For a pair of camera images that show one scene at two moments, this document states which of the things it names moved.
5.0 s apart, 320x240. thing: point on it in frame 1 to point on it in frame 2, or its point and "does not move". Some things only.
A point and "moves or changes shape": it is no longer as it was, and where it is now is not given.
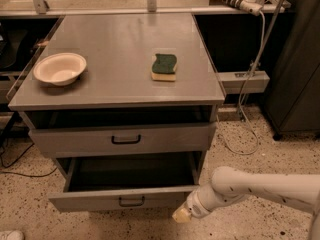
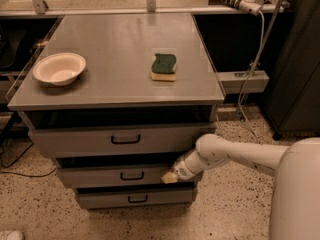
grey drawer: [127, 182] moves or changes shape
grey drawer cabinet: [125, 104] does not move
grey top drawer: [128, 138] does not move
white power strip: [250, 4] does not move
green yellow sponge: [163, 67] does not move
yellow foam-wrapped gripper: [194, 206] to [180, 168]
